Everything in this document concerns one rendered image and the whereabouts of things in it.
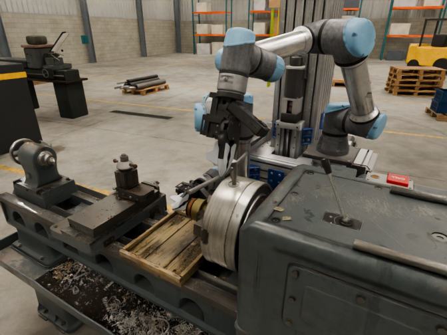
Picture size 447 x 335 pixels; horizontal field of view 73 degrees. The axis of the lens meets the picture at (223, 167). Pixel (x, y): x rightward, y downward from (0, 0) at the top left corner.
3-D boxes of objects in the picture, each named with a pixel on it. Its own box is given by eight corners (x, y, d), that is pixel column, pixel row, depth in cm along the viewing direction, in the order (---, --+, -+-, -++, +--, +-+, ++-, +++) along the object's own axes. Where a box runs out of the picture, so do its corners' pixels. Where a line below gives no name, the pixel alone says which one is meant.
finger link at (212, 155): (206, 172, 81) (211, 138, 79) (225, 177, 78) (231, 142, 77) (199, 173, 78) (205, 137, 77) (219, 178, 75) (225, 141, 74)
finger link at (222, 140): (223, 157, 78) (228, 124, 77) (229, 159, 77) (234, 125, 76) (213, 157, 74) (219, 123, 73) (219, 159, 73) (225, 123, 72)
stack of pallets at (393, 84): (428, 92, 911) (435, 66, 880) (440, 97, 834) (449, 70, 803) (383, 90, 934) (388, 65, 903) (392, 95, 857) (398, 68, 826)
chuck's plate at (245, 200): (273, 234, 121) (275, 167, 106) (236, 294, 98) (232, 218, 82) (265, 232, 123) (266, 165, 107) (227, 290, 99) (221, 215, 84)
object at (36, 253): (124, 290, 215) (110, 209, 186) (70, 339, 181) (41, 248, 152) (89, 270, 232) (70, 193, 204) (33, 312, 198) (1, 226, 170)
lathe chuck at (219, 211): (265, 232, 123) (266, 165, 107) (227, 290, 99) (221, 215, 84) (245, 225, 127) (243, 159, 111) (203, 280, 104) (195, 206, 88)
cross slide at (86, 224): (163, 193, 155) (163, 185, 153) (94, 238, 121) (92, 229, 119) (140, 185, 162) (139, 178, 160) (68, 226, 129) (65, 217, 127)
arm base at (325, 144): (320, 143, 155) (322, 124, 151) (351, 148, 148) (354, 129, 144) (312, 151, 143) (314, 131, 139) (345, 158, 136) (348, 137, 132)
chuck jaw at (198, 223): (228, 217, 103) (209, 230, 93) (227, 230, 104) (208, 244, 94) (201, 208, 108) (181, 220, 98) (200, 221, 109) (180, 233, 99)
